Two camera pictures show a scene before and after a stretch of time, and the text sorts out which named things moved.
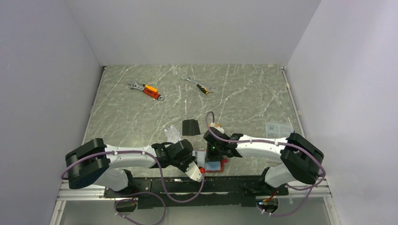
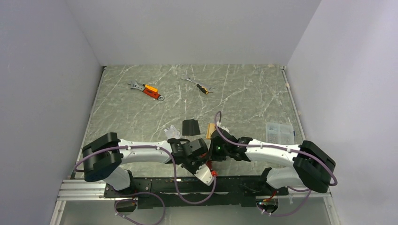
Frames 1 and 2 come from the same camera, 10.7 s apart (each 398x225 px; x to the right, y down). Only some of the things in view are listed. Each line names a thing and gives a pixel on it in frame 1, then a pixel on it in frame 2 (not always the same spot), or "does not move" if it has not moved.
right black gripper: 210,156 does not move
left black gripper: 190,158 -> 201,161
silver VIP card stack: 172,135 does not move
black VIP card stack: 190,127 does not move
